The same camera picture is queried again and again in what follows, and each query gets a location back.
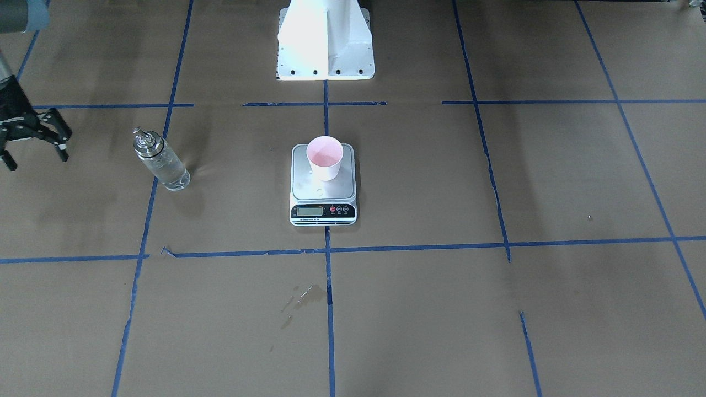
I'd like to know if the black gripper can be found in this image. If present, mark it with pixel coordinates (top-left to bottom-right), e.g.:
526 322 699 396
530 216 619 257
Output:
1 77 72 171

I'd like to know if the clear glass sauce bottle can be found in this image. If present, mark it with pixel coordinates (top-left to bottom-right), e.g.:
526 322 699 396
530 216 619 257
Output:
133 127 191 191

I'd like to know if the pink paper cup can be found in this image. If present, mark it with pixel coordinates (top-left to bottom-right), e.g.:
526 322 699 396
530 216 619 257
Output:
306 136 345 181

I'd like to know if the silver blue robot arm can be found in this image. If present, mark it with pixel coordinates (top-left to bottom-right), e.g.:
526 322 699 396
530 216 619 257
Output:
1 1 72 171

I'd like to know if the silver digital kitchen scale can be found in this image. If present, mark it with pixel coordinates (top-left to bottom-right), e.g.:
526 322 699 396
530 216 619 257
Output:
289 143 358 227

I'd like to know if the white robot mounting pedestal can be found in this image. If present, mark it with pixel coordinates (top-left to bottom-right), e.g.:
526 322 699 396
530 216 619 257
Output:
276 1 376 81

